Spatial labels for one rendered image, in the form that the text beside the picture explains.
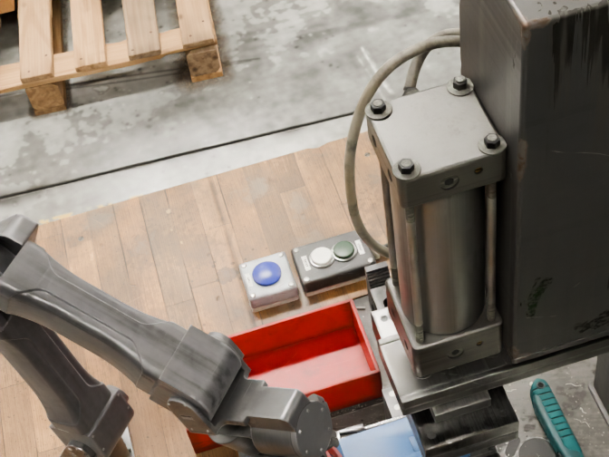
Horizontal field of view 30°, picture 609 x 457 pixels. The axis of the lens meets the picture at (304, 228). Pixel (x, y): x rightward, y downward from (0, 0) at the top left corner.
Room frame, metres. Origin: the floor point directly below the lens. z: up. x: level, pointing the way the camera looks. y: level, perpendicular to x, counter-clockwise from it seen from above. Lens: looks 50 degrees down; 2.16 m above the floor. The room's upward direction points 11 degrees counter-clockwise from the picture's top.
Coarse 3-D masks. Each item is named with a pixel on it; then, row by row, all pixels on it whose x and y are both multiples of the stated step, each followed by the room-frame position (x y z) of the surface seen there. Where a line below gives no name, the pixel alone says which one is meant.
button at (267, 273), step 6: (258, 264) 0.98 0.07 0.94; (264, 264) 0.98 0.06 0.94; (270, 264) 0.98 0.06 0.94; (276, 264) 0.98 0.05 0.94; (258, 270) 0.97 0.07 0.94; (264, 270) 0.97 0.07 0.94; (270, 270) 0.96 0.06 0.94; (276, 270) 0.96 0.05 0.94; (258, 276) 0.96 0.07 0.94; (264, 276) 0.96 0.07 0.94; (270, 276) 0.96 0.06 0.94; (276, 276) 0.95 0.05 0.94; (258, 282) 0.95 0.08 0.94; (264, 282) 0.95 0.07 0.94; (270, 282) 0.95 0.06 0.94
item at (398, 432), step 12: (372, 432) 0.66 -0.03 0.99; (384, 432) 0.66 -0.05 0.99; (396, 432) 0.65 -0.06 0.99; (408, 432) 0.65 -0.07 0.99; (348, 444) 0.65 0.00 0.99; (360, 444) 0.65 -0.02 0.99; (372, 444) 0.64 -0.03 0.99; (384, 444) 0.64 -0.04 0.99; (396, 444) 0.64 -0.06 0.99; (408, 444) 0.63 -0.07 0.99; (348, 456) 0.63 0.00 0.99; (360, 456) 0.63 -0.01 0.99; (372, 456) 0.63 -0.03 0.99; (384, 456) 0.63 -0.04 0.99; (396, 456) 0.62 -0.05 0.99; (408, 456) 0.62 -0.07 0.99; (420, 456) 0.62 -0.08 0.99; (468, 456) 0.61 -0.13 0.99
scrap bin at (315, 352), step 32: (288, 320) 0.86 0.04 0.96; (320, 320) 0.87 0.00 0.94; (352, 320) 0.87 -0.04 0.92; (256, 352) 0.85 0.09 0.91; (288, 352) 0.85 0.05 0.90; (320, 352) 0.84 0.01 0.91; (352, 352) 0.83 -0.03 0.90; (288, 384) 0.80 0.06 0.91; (320, 384) 0.79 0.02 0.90; (352, 384) 0.75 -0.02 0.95
